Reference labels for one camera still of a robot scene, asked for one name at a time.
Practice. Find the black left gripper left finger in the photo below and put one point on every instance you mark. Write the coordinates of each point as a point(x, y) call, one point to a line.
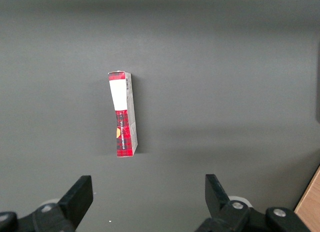
point(75, 199)

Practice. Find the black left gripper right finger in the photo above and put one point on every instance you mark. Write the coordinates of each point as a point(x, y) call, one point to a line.
point(217, 202)

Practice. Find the oak wooden drawer cabinet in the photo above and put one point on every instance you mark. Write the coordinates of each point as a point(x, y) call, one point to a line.
point(311, 204)

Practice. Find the red and grey carton box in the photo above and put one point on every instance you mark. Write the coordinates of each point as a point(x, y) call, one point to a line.
point(122, 116)

